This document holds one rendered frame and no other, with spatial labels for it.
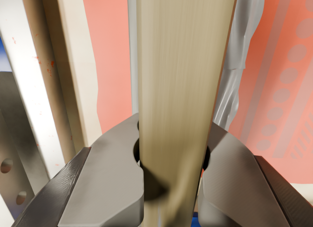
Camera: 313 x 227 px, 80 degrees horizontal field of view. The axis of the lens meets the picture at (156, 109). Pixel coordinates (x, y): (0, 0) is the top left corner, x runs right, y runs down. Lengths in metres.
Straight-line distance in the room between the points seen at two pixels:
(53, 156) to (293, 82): 0.36
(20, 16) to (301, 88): 0.36
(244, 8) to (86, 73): 0.21
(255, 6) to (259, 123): 0.16
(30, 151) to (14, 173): 1.59
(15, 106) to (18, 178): 1.39
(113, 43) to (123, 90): 0.07
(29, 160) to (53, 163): 1.68
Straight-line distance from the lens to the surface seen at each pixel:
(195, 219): 0.39
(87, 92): 0.30
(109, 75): 0.28
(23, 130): 1.84
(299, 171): 0.43
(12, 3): 0.27
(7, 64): 0.39
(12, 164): 0.36
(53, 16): 0.29
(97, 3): 0.27
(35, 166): 2.05
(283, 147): 0.38
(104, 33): 0.27
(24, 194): 0.40
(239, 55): 0.27
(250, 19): 0.27
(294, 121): 0.35
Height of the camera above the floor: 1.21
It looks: 62 degrees down
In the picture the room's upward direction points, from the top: 175 degrees counter-clockwise
